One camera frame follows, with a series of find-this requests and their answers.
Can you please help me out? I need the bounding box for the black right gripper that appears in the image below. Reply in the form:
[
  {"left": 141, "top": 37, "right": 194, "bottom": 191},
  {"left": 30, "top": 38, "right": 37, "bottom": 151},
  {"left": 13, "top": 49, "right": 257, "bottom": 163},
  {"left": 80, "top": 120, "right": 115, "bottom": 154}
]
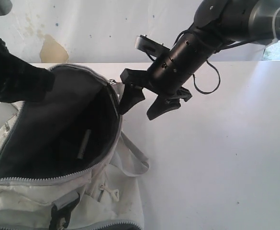
[{"left": 119, "top": 33, "right": 213, "bottom": 120}]

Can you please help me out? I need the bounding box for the white fabric backpack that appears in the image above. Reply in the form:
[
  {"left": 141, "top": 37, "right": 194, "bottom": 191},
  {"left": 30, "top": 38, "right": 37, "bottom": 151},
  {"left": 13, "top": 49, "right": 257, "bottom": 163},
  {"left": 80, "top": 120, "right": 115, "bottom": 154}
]
[{"left": 0, "top": 64, "right": 149, "bottom": 230}]

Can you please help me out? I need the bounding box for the white marker black cap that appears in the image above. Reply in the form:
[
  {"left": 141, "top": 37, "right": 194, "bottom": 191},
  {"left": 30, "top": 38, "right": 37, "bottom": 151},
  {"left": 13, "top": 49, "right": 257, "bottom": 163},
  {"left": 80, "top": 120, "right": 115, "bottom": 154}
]
[{"left": 77, "top": 129, "right": 91, "bottom": 159}]

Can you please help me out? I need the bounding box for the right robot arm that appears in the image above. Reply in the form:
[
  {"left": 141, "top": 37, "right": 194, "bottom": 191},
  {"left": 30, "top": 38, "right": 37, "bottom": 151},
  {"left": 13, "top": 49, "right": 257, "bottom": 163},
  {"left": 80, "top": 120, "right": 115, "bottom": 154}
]
[{"left": 119, "top": 0, "right": 280, "bottom": 120}]

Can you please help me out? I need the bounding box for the black right camera cable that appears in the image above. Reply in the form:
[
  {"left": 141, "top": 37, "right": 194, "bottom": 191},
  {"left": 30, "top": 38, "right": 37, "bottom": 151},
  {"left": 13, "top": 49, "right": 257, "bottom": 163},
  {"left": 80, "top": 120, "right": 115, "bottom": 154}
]
[{"left": 192, "top": 59, "right": 221, "bottom": 94}]

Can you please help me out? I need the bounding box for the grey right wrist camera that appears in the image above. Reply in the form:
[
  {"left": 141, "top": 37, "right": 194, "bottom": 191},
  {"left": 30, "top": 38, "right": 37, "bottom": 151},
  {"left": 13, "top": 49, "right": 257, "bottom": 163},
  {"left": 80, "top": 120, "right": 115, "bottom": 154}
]
[{"left": 135, "top": 35, "right": 170, "bottom": 58}]

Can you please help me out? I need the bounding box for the white cable tie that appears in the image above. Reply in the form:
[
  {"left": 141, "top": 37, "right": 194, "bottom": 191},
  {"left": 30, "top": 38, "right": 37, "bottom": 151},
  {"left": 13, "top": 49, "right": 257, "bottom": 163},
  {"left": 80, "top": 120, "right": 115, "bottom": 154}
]
[{"left": 272, "top": 7, "right": 280, "bottom": 43}]

